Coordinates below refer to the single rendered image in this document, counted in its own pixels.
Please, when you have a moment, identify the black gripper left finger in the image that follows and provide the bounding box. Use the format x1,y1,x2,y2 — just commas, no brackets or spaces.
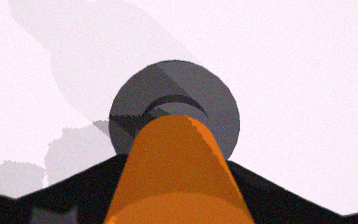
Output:
0,153,129,224

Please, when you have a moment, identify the orange knob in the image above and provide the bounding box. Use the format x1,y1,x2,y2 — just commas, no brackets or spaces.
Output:
104,114,254,224

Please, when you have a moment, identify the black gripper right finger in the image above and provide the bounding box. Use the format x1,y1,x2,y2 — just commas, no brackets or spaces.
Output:
225,160,358,224

